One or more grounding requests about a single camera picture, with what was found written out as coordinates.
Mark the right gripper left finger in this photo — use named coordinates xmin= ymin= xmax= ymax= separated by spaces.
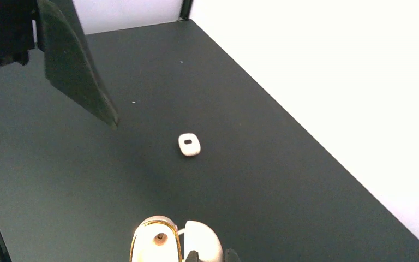
xmin=36 ymin=1 xmax=119 ymax=128

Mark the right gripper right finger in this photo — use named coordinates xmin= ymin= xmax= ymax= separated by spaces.
xmin=185 ymin=249 xmax=241 ymax=262

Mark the cream earbud charging case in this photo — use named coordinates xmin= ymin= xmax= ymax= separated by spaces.
xmin=129 ymin=216 xmax=225 ymax=261

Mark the left frame post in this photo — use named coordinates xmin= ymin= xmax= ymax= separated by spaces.
xmin=178 ymin=0 xmax=193 ymax=21

